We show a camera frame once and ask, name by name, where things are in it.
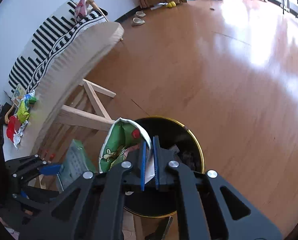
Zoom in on green white carton box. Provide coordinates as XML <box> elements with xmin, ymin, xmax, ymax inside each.
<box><xmin>56</xmin><ymin>139</ymin><xmax>97</xmax><ymax>192</ymax></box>

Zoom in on red cigarette box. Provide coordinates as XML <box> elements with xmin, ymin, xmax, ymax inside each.
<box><xmin>6</xmin><ymin>115</ymin><xmax>21</xmax><ymax>142</ymax></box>

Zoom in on green snack bag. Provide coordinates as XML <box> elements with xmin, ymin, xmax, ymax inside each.
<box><xmin>98</xmin><ymin>118</ymin><xmax>155</xmax><ymax>183</ymax></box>

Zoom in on lime green snack packet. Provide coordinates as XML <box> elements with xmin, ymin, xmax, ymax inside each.
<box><xmin>16</xmin><ymin>101</ymin><xmax>30</xmax><ymax>124</ymax></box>

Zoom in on green toy truck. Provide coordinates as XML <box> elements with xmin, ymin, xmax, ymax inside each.
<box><xmin>25</xmin><ymin>91</ymin><xmax>37</xmax><ymax>106</ymax></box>

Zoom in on black gold trash bin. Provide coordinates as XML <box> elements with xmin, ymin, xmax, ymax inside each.
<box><xmin>124</xmin><ymin>116</ymin><xmax>205</xmax><ymax>218</ymax></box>

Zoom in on red plastic kids chair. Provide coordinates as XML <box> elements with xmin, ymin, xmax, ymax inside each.
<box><xmin>4</xmin><ymin>104</ymin><xmax>15</xmax><ymax>124</ymax></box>

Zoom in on wooden table legs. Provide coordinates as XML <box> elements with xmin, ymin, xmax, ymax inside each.
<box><xmin>33</xmin><ymin>78</ymin><xmax>120</xmax><ymax>190</ymax></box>

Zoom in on children picture book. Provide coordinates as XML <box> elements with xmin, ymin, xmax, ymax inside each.
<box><xmin>11</xmin><ymin>83</ymin><xmax>26</xmax><ymax>107</ymax></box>

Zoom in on black white striped sofa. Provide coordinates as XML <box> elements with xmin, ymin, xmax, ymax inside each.
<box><xmin>7</xmin><ymin>0</ymin><xmax>109</xmax><ymax>98</ymax></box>

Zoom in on beige slipper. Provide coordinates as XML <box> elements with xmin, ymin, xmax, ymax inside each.
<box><xmin>132</xmin><ymin>17</ymin><xmax>146</xmax><ymax>27</ymax></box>
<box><xmin>135</xmin><ymin>11</ymin><xmax>146</xmax><ymax>18</ymax></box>

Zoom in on pink cartoon cushion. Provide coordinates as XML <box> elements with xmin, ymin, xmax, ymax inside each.
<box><xmin>74</xmin><ymin>0</ymin><xmax>88</xmax><ymax>22</ymax></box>

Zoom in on yellow toy on floor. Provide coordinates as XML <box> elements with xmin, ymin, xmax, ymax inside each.
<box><xmin>166</xmin><ymin>1</ymin><xmax>177</xmax><ymax>8</ymax></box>

